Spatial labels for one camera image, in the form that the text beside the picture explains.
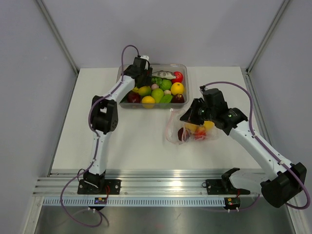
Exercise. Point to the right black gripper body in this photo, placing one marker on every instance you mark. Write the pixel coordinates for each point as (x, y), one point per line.
(200, 113)

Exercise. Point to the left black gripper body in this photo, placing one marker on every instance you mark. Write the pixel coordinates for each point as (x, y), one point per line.
(146, 77)

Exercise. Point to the yellow toy bell pepper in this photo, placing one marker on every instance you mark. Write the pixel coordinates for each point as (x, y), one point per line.
(208, 125)

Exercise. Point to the red toy pear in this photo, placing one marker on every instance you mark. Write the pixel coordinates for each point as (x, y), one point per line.
(200, 133)

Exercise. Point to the dark red toy apple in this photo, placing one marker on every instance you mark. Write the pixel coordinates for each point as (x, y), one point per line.
(183, 134)
(178, 98)

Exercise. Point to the clear zip top bag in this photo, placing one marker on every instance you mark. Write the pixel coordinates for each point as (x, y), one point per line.
(174, 124)

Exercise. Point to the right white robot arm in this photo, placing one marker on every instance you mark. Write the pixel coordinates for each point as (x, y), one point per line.
(284, 180)

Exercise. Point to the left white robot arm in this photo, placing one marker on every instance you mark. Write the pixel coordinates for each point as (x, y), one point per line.
(103, 120)

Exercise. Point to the clear plastic food container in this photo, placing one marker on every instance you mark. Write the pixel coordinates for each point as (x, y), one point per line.
(170, 88)

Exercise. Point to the yellow toy lemon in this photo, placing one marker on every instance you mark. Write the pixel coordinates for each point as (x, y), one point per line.
(144, 91)

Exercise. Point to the grey toy fish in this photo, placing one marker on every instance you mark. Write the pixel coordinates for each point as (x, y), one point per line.
(164, 74)

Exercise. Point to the orange toy citrus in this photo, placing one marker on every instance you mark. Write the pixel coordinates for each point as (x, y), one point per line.
(177, 88)

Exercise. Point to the red toy tomato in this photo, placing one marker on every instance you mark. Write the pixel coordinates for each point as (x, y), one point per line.
(178, 77)

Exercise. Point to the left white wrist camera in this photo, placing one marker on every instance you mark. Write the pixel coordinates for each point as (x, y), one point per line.
(144, 57)

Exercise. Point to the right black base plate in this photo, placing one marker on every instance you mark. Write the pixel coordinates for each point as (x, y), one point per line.
(217, 187)

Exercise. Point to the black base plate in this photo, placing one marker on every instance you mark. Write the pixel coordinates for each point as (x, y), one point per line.
(108, 187)
(217, 187)

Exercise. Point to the aluminium mounting rail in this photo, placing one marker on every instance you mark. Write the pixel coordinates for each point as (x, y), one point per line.
(134, 183)

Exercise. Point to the white slotted cable duct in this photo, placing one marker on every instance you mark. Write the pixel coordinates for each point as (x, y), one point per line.
(144, 201)

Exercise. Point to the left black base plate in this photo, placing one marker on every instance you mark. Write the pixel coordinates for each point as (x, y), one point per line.
(108, 187)

